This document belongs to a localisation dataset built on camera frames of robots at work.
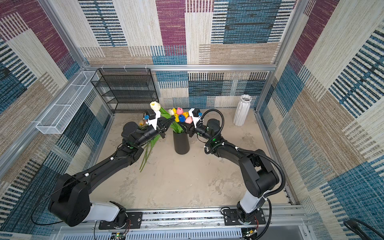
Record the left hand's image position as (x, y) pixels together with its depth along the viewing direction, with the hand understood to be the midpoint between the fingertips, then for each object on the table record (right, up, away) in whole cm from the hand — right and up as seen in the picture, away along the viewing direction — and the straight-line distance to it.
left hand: (174, 115), depth 69 cm
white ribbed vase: (+40, +2, +32) cm, 52 cm away
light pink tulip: (+7, -2, +4) cm, 8 cm away
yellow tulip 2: (+1, -2, +4) cm, 5 cm away
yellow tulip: (-1, +3, +9) cm, 9 cm away
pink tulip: (+2, +2, +7) cm, 7 cm away
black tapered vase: (+1, -16, +25) cm, 29 cm away
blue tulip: (+3, -1, +4) cm, 5 cm away
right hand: (+2, -2, +11) cm, 11 cm away
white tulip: (-2, +2, +6) cm, 7 cm away
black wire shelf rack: (-40, +21, +42) cm, 62 cm away
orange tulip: (+5, +1, +5) cm, 7 cm away
